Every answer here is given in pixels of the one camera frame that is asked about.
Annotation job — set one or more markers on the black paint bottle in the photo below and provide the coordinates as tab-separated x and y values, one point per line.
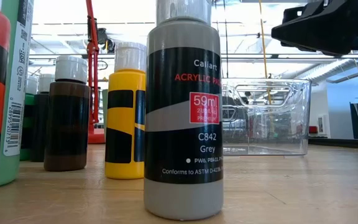
40	124

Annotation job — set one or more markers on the brown paint bottle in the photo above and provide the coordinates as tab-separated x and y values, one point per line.
67	124

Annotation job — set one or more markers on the clear plastic bin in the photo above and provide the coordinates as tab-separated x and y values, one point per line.
275	130

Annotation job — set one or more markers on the large green paint bottle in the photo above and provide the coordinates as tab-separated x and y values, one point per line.
11	168

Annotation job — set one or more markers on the yellow paint bottle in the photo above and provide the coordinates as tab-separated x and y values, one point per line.
123	124

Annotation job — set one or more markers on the grey paint bottle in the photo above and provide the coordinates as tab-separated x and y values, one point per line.
182	140

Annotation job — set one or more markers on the dark green paint bottle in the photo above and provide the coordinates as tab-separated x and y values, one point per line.
26	124

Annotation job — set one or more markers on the red desk lamp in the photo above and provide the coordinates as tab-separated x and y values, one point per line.
92	62

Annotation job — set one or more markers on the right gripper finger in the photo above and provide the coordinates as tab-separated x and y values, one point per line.
306	26
309	43

